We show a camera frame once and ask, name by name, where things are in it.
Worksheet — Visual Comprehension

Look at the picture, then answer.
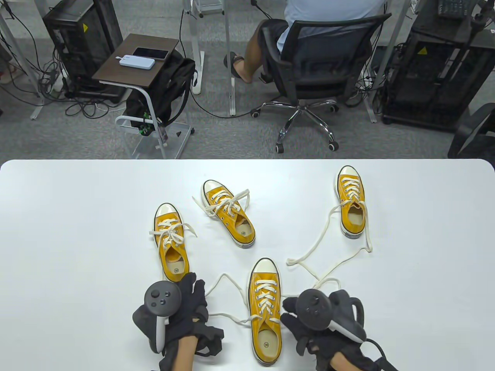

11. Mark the dark grey hand controller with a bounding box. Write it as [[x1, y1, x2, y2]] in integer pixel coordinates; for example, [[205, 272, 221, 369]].
[[132, 281, 182, 354], [297, 289, 367, 342]]

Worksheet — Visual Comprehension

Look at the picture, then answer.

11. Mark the person's left hand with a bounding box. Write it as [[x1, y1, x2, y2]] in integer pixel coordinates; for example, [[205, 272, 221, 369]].
[[166, 272, 210, 344]]

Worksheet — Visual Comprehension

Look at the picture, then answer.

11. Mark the yellow canvas shoe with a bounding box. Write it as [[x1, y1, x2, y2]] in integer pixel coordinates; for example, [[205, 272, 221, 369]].
[[333, 165, 366, 239], [248, 258, 283, 367], [201, 180, 256, 248], [154, 203, 191, 284]]

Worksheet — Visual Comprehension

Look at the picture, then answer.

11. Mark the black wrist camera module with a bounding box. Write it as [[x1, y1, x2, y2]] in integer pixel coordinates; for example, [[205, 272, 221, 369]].
[[191, 315, 225, 358]]

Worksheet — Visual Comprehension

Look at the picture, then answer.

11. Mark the light blue power bank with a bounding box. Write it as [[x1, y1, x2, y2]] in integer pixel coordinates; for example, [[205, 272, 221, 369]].
[[115, 54, 156, 71]]

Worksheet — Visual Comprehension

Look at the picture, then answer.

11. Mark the brown side table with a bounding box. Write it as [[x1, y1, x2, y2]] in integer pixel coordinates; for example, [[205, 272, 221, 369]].
[[92, 33, 195, 160]]

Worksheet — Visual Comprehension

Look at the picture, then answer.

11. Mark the black keyboard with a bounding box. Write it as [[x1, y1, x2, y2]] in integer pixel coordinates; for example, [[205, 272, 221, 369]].
[[437, 0, 470, 19]]

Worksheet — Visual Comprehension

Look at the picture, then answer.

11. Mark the black backpack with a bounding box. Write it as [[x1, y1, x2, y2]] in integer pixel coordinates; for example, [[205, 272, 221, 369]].
[[126, 49, 198, 136]]

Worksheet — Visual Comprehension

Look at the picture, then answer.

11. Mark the black computer cabinet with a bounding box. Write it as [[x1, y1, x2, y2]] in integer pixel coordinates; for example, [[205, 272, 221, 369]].
[[381, 0, 495, 130]]

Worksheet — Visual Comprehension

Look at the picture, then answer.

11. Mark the white desk leg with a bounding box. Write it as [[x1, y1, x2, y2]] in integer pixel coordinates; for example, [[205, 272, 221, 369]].
[[364, 0, 410, 124], [0, 0, 49, 120], [182, 0, 205, 95], [224, 0, 237, 116]]

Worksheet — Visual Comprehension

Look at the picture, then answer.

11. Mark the black mesh office chair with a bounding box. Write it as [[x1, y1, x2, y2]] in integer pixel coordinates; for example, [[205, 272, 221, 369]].
[[251, 13, 392, 153]]

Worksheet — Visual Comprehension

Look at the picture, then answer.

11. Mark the black forearm electronics box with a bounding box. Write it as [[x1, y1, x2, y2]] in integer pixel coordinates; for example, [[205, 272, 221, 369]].
[[367, 357, 399, 371]]

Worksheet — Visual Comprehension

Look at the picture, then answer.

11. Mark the person's right forearm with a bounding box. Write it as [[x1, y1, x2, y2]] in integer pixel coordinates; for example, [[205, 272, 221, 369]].
[[329, 350, 368, 371]]

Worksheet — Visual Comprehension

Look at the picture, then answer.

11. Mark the white drawer unit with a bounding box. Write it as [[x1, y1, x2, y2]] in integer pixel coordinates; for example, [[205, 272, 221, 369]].
[[191, 0, 225, 16]]

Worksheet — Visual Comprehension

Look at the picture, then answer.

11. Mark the person's left forearm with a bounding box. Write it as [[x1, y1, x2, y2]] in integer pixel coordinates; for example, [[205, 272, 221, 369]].
[[170, 334, 200, 371]]

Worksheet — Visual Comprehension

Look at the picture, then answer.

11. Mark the person's right hand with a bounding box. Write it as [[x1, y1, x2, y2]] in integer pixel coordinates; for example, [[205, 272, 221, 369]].
[[280, 296, 367, 370]]

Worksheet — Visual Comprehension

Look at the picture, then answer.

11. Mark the black computer tower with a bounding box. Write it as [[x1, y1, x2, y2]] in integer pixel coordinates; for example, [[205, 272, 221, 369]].
[[42, 0, 123, 102]]

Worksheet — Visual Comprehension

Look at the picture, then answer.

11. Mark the black smartphone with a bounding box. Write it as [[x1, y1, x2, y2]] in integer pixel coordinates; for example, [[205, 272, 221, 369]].
[[132, 47, 170, 60]]

